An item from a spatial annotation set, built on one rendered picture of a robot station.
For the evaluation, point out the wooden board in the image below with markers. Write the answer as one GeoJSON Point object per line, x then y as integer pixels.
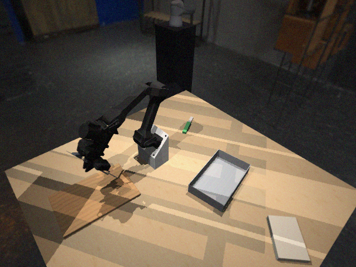
{"type": "Point", "coordinates": [86, 201]}

